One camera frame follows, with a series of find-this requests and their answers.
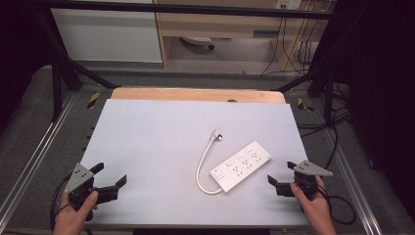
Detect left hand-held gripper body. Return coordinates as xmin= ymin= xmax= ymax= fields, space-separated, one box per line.
xmin=63 ymin=162 xmax=99 ymax=212

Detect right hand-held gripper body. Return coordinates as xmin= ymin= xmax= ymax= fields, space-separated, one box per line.
xmin=292 ymin=160 xmax=334 ymax=202

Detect white plug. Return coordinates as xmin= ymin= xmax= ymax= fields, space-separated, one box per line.
xmin=210 ymin=128 xmax=224 ymax=142

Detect white power strip cable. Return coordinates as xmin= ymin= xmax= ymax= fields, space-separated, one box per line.
xmin=195 ymin=136 xmax=225 ymax=196

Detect person's right hand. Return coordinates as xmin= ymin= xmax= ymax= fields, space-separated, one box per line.
xmin=290 ymin=175 xmax=338 ymax=235

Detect person's left hand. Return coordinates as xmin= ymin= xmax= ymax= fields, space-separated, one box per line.
xmin=52 ymin=190 xmax=100 ymax=235

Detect black metal stand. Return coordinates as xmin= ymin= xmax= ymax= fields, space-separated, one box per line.
xmin=32 ymin=9 xmax=122 ymax=122
xmin=276 ymin=63 xmax=338 ymax=126

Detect black curtain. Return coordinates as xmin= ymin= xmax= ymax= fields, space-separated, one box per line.
xmin=0 ymin=0 xmax=57 ymax=131
xmin=307 ymin=0 xmax=415 ymax=223

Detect wooden board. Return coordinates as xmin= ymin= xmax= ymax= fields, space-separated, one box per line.
xmin=110 ymin=86 xmax=287 ymax=105

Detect white cabinet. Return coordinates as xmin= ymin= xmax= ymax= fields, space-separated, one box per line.
xmin=50 ymin=0 xmax=163 ymax=64

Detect wooden desk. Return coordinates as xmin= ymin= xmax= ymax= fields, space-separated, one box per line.
xmin=153 ymin=0 xmax=331 ymax=71

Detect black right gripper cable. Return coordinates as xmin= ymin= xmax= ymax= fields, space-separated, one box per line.
xmin=314 ymin=181 xmax=357 ymax=226

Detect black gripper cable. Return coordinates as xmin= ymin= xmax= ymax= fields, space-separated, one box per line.
xmin=314 ymin=181 xmax=357 ymax=226
xmin=48 ymin=173 xmax=73 ymax=231

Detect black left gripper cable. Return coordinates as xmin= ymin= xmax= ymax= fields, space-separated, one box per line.
xmin=48 ymin=173 xmax=73 ymax=231

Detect aluminium rail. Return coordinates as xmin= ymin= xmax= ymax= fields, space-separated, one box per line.
xmin=321 ymin=128 xmax=385 ymax=235
xmin=0 ymin=92 xmax=78 ymax=220

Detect black floor cables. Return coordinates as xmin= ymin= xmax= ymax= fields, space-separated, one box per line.
xmin=296 ymin=82 xmax=353 ymax=170

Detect black hanging cables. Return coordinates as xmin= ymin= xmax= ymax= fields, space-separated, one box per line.
xmin=259 ymin=13 xmax=327 ymax=76

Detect white wall socket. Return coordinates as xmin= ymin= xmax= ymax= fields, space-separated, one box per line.
xmin=274 ymin=0 xmax=302 ymax=11

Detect black horizontal frame bar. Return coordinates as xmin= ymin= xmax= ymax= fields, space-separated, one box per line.
xmin=32 ymin=1 xmax=335 ymax=21

